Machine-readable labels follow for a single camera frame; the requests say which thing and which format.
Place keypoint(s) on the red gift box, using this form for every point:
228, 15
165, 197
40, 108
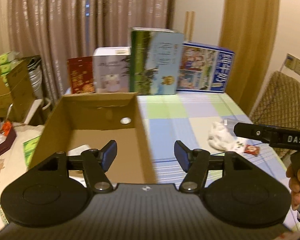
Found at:
80, 71

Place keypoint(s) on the green tissue pack on bed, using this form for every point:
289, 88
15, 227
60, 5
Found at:
29, 148

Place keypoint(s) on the red snack packet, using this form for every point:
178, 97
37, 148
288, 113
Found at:
252, 150

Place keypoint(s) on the quilted brown chair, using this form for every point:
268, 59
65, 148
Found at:
280, 103

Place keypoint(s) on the white cloth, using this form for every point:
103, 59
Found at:
219, 138

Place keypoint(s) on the person's right hand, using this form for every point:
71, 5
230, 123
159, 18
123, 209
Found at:
294, 185

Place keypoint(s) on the wooden sticks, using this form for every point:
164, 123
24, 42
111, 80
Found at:
189, 25

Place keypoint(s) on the dark wooden tray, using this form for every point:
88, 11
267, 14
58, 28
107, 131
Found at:
7, 137

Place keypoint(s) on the green tissue packs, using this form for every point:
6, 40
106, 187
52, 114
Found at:
8, 61

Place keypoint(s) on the green blue milk carton box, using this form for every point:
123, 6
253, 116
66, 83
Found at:
155, 58

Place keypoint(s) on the open cardboard box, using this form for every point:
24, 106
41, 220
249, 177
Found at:
94, 120

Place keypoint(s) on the stacked cardboard boxes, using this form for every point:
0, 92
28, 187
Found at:
17, 95

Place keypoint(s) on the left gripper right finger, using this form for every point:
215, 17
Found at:
195, 164

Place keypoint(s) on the brown curtain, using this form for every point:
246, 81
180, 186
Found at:
58, 30

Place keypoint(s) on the white striped bag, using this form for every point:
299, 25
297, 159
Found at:
34, 68

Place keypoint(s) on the white square plug adapter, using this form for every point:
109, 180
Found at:
78, 150

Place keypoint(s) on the white appliance box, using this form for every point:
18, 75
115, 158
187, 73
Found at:
111, 69

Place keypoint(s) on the clear plastic case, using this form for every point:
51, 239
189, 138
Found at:
230, 123

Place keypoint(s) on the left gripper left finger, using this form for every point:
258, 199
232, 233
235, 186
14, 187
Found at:
95, 165

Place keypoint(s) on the wall socket with plug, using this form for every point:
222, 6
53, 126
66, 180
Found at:
290, 61

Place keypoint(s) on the wooden door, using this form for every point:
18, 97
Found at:
249, 30

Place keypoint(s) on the checked tablecloth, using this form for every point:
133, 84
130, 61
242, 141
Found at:
185, 116

